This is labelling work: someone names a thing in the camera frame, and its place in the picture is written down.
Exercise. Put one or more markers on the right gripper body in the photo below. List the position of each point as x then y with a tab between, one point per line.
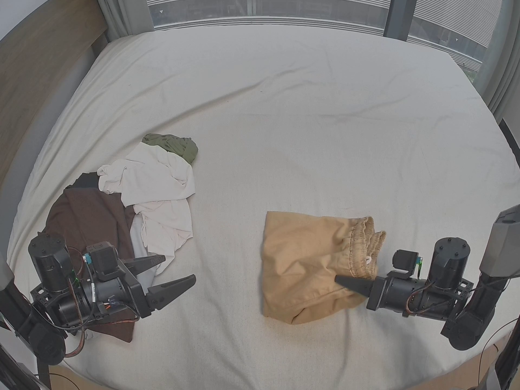
400	295

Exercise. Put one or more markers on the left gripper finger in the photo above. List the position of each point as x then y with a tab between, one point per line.
168	293
148	264

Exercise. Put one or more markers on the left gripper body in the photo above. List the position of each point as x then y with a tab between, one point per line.
118	295

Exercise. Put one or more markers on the tan shorts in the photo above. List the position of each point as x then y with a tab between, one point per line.
300	258

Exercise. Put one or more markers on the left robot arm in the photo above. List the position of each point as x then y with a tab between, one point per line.
48	262

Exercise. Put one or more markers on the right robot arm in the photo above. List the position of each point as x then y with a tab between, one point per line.
449	264

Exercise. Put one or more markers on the bed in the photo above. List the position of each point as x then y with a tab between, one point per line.
304	136

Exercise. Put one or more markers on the brown garment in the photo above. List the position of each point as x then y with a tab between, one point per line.
93	217

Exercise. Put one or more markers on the cream garment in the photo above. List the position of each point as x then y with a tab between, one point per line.
154	177

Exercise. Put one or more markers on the black garment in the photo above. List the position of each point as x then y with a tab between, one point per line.
87	181

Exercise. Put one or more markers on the green garment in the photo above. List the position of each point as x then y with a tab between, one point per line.
178	146

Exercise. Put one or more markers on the grey-green curtain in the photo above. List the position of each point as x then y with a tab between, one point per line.
503	55
122	6

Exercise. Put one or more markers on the window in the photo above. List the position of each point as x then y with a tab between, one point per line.
264	10

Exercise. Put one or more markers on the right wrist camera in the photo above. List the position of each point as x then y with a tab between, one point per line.
406	260

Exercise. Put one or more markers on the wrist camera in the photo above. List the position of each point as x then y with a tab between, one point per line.
406	260
103	258

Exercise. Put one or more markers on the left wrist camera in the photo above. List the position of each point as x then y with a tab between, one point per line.
103	258

